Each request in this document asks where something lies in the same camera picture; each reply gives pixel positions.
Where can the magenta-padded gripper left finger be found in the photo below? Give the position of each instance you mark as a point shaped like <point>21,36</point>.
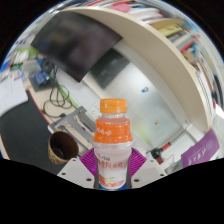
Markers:
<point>76,172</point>

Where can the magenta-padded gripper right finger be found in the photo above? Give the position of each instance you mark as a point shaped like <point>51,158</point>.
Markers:
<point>148,171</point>

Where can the orange-capped clear drink bottle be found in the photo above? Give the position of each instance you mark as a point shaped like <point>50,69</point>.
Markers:
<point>112,146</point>

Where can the patterned yellow red paper cup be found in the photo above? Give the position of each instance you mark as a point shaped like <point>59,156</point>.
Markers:
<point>63,146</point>

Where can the grey metal laptop stand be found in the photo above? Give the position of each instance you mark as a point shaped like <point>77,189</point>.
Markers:
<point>73,116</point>

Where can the purple hanging banner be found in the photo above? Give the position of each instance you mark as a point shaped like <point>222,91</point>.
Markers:
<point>201,150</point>

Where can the large black desk mat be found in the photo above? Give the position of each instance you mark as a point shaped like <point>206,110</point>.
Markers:
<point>23,133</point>

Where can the small blue device box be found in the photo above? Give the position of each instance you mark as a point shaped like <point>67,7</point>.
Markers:
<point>41,78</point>

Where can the large white printed paper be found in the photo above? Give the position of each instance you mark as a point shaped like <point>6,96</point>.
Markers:
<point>11,95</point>

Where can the white shelf with books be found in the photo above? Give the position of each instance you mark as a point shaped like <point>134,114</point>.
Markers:
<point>160,43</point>

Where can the black computer monitor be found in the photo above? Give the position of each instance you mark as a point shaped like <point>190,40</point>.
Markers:
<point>73,43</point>

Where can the white wall socket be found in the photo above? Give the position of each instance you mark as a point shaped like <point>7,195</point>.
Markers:
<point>95,110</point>

